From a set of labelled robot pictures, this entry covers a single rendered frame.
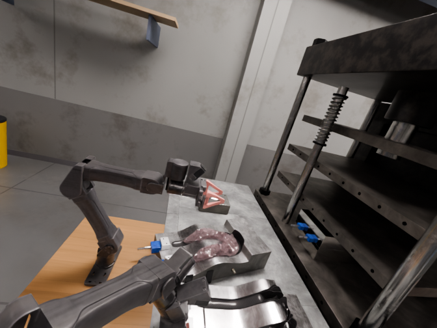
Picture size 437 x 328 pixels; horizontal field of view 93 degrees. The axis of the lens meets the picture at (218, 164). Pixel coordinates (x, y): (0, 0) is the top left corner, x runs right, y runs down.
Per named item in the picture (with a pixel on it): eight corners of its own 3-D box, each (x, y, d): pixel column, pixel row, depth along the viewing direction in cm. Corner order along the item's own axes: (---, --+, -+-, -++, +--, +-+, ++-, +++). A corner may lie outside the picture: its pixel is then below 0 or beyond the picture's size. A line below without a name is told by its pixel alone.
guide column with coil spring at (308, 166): (268, 258, 162) (343, 86, 119) (265, 252, 167) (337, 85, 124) (274, 259, 163) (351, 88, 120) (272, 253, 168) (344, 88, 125)
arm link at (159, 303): (170, 280, 56) (161, 262, 53) (185, 289, 53) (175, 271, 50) (150, 303, 52) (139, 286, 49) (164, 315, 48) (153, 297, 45)
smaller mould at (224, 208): (198, 210, 136) (201, 201, 133) (197, 198, 149) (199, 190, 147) (227, 214, 140) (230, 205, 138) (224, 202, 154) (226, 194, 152)
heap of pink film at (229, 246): (193, 267, 86) (197, 252, 84) (181, 237, 101) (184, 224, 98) (244, 258, 99) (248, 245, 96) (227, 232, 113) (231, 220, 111)
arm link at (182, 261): (175, 252, 60) (172, 228, 53) (199, 271, 57) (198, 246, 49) (143, 287, 53) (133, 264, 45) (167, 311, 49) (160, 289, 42)
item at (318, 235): (313, 259, 122) (325, 236, 116) (291, 229, 146) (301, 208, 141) (380, 266, 133) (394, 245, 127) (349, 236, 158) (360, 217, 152)
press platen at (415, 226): (424, 245, 73) (433, 234, 72) (287, 148, 174) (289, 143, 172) (551, 261, 90) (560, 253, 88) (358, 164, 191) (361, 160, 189)
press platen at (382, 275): (387, 295, 82) (395, 286, 80) (276, 175, 182) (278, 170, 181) (509, 301, 98) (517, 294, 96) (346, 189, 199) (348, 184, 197)
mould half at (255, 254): (164, 291, 80) (169, 270, 76) (153, 243, 101) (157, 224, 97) (264, 268, 104) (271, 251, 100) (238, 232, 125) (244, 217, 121)
